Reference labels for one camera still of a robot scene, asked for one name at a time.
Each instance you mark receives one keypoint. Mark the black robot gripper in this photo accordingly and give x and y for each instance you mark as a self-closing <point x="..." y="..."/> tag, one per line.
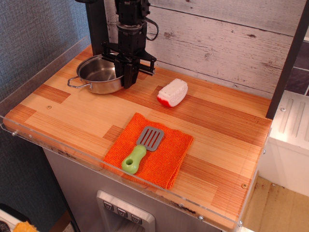
<point x="128" y="54"/>

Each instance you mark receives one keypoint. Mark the stainless steel pan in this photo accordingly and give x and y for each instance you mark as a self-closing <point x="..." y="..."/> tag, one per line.
<point x="97" y="76"/>

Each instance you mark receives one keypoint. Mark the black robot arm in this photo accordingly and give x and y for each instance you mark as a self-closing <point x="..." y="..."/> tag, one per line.
<point x="130" y="12"/>

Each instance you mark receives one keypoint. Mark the white and red sushi toy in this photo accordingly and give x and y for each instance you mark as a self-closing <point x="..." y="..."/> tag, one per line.
<point x="173" y="93"/>

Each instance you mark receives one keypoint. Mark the orange knitted cloth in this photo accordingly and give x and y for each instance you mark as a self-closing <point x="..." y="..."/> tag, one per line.
<point x="159" y="167"/>

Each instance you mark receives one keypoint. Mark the clear acrylic table guard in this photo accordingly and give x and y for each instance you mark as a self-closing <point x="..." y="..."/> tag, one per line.
<point x="229" y="128"/>

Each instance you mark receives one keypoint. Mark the silver toy fridge cabinet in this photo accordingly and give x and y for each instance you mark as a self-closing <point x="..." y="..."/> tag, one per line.
<point x="100" y="201"/>

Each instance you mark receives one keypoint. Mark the white toy appliance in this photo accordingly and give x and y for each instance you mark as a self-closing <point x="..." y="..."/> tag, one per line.
<point x="285" y="159"/>

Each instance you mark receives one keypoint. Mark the yellow and black object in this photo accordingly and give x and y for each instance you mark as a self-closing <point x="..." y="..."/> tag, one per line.
<point x="19" y="227"/>

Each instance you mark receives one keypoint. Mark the grey spatula with green handle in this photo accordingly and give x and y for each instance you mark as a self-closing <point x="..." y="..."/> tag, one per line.
<point x="149" y="140"/>

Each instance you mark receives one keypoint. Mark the black vertical post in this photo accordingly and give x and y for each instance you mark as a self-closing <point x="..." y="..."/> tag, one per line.
<point x="289" y="62"/>

